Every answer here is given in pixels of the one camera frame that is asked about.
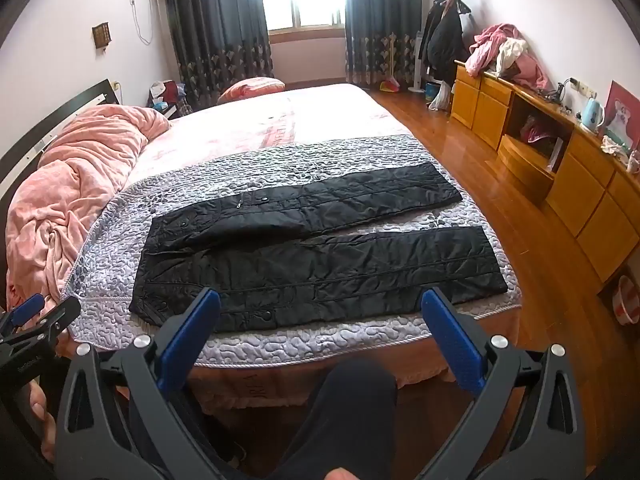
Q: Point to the pink picture frame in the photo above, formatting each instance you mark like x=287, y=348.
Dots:
x=622, y=110

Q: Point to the white tower fan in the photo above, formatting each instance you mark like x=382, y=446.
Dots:
x=417, y=60

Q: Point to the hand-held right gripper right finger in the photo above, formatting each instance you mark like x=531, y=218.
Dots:
x=450, y=335

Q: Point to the pink basin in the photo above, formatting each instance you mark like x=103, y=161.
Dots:
x=627, y=305

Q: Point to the person's left hand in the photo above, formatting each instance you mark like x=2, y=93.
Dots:
x=39, y=402

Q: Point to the yellow wooden dresser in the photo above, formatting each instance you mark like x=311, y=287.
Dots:
x=590, y=195

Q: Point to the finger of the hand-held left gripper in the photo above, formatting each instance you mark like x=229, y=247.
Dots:
x=57, y=317
x=25, y=307

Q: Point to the white crumpled cloth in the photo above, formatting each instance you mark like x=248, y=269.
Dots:
x=612, y=145

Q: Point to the light blue kettle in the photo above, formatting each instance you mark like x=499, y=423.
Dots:
x=592, y=115

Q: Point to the person's right hand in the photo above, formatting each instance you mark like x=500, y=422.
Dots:
x=344, y=475

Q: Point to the white power strip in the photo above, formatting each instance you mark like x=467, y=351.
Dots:
x=582, y=85

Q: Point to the person's leg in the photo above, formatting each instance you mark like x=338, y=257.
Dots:
x=345, y=410

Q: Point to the pile of pink clothes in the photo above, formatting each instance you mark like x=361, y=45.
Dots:
x=530, y=67

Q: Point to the black coat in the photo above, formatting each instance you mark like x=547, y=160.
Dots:
x=442, y=40

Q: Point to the dark wooden headboard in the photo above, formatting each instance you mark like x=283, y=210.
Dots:
x=45, y=120

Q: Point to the dark patterned curtain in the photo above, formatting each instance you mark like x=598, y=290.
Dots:
x=215, y=20
x=385, y=20

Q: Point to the dark nightstand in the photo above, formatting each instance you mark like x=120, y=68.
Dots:
x=172, y=110

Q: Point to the blue bucket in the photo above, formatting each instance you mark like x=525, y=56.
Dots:
x=431, y=91

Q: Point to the pink fleece blanket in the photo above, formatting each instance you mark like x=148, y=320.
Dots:
x=85, y=175

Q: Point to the grey quilted bedspread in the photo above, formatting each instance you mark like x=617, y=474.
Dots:
x=350, y=152

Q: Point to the dark wooden wall frame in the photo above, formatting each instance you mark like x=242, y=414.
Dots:
x=101, y=34

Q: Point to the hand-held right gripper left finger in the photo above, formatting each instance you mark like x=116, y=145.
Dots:
x=192, y=330

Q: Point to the white plastic bag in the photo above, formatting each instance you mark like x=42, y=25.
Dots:
x=442, y=97

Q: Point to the pink bag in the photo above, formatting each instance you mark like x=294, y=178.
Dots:
x=535, y=132

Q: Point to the black pants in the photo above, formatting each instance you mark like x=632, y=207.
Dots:
x=300, y=280

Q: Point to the bed with pink sheet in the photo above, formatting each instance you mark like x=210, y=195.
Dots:
x=300, y=115

